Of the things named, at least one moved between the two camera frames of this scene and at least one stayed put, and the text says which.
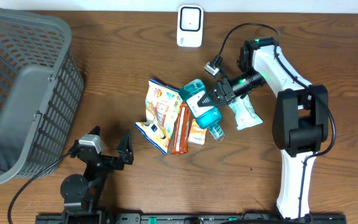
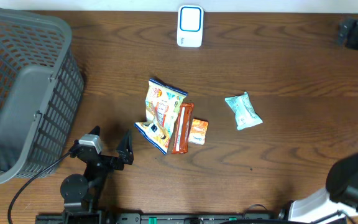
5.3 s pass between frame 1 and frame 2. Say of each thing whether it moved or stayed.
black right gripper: moved
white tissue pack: stayed
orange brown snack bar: stayed
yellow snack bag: stayed
